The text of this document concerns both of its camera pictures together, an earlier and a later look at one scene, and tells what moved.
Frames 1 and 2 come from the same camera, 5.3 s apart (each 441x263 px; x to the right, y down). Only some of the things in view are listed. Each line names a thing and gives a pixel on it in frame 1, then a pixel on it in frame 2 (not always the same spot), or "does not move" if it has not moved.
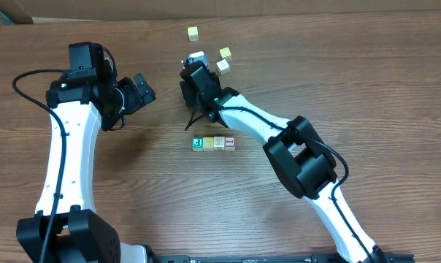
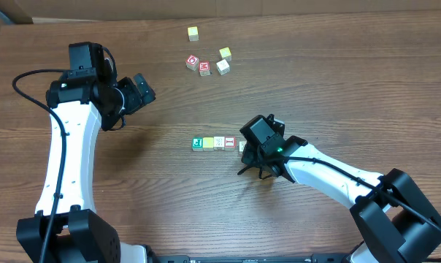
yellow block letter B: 208,144 does not move
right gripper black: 190,71 to 250,161
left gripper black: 133,93 does not move
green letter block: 197,143 does not move
